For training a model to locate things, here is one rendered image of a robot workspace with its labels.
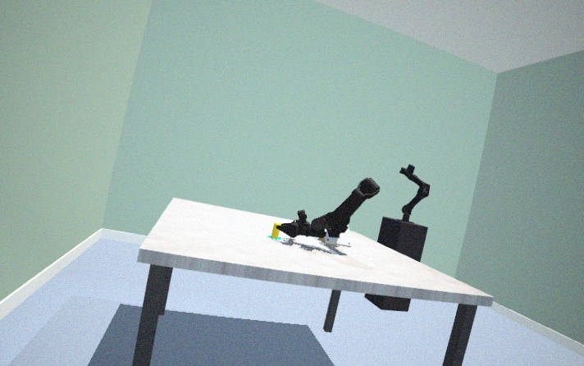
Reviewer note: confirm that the yellow cylinder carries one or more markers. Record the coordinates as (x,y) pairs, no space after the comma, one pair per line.
(275,232)

